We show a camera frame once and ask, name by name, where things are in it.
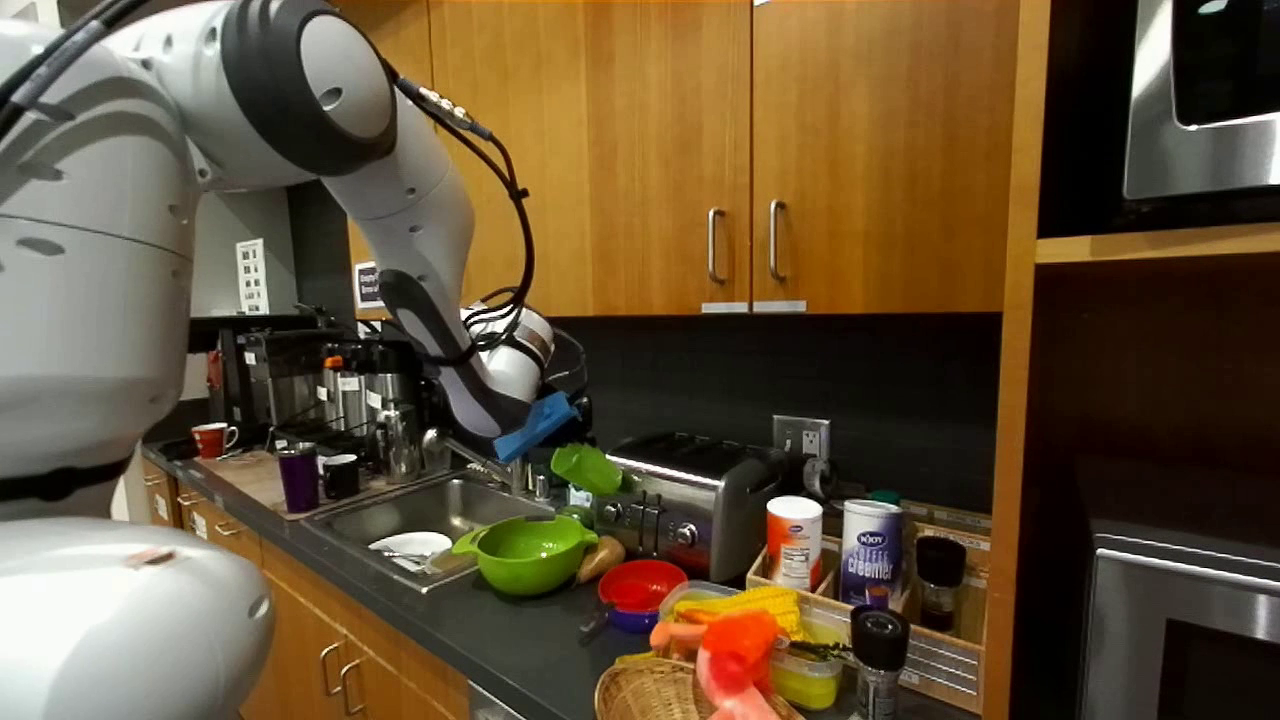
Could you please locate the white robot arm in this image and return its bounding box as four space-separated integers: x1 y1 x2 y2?
0 0 557 518

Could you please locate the clear plastic container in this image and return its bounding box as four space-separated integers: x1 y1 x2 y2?
657 580 846 711

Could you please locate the black white mug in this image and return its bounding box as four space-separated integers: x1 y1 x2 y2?
322 450 359 498

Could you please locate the microwave oven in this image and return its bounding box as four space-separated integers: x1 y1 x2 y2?
1124 0 1280 199

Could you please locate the red and blue bowl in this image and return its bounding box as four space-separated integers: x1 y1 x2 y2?
597 560 684 635

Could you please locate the wooden condiment box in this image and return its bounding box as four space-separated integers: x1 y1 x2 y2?
739 510 998 714

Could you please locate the white orange canister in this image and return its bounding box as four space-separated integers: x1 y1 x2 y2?
766 497 823 591

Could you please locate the silver toaster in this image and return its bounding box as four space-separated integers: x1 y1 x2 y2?
593 432 785 580

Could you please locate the stainless steel sink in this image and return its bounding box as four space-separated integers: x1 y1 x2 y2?
312 480 541 591

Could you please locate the green plastic cup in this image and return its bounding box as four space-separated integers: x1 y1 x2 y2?
550 444 624 498

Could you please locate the dark lidded jar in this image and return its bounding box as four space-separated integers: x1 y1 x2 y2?
917 537 969 632

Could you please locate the espresso machine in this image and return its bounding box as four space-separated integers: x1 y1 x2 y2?
193 314 426 455

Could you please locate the wicker basket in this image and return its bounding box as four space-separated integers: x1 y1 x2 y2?
593 646 804 720

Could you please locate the red mug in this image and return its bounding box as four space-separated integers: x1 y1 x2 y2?
193 420 242 459

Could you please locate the purple mug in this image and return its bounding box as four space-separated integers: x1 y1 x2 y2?
276 444 322 510

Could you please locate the wall power outlet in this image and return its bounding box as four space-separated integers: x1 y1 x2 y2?
773 417 830 497

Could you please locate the white blue canister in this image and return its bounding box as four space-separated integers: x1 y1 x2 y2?
839 498 899 609

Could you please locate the black pepper grinder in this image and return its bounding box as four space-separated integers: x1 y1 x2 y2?
854 609 909 720

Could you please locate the green plastic bowl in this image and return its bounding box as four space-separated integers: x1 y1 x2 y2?
451 515 597 600

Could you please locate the white plate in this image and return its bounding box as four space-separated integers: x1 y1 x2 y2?
374 531 451 568

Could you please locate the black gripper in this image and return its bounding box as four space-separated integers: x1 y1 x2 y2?
538 327 593 450

